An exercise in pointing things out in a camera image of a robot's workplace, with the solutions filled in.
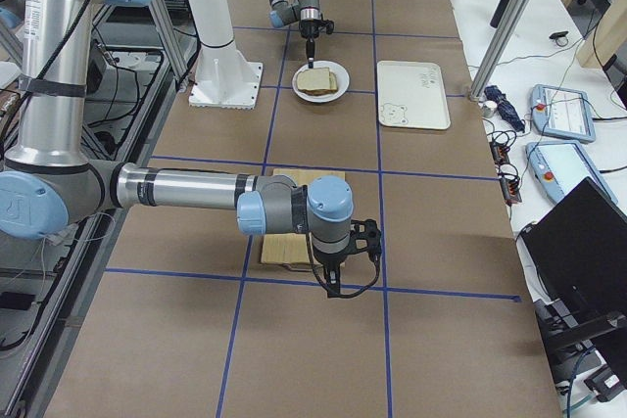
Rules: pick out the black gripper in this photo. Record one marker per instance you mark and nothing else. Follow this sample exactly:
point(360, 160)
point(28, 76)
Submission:
point(331, 258)
point(309, 29)

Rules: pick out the white round plate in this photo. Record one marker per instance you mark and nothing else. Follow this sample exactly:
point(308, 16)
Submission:
point(319, 97)

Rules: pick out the top bread slice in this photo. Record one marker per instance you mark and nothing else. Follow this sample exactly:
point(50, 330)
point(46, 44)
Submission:
point(314, 80)

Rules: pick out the bamboo cutting board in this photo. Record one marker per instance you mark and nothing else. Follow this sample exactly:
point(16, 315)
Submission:
point(285, 243)

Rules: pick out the cream bear serving tray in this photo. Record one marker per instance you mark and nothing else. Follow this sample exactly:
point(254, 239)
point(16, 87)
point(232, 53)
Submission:
point(411, 95)

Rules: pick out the black bottle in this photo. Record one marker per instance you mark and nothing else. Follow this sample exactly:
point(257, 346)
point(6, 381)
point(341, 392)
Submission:
point(499, 13)

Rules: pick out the folded blue umbrella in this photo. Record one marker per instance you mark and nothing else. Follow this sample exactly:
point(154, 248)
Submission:
point(505, 109)

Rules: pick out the black laptop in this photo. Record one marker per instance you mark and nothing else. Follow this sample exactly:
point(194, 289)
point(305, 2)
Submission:
point(579, 248)

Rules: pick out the lower teach pendant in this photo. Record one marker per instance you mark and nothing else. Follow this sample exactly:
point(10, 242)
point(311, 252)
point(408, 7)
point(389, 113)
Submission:
point(560, 166)

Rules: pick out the teach pendant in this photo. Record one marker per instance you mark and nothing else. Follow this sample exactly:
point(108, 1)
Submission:
point(560, 166)
point(562, 113)

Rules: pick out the upper teach pendant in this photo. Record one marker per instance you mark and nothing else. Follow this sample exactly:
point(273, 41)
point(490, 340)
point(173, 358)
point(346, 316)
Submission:
point(562, 113)

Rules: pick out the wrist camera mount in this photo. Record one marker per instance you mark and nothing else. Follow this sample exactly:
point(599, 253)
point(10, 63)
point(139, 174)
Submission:
point(365, 237)
point(327, 26)

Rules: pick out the white camera mast base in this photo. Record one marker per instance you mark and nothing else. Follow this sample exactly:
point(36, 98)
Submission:
point(223, 77)

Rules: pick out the aluminium frame post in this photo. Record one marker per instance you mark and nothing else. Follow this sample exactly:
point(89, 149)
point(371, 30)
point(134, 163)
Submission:
point(500, 39)

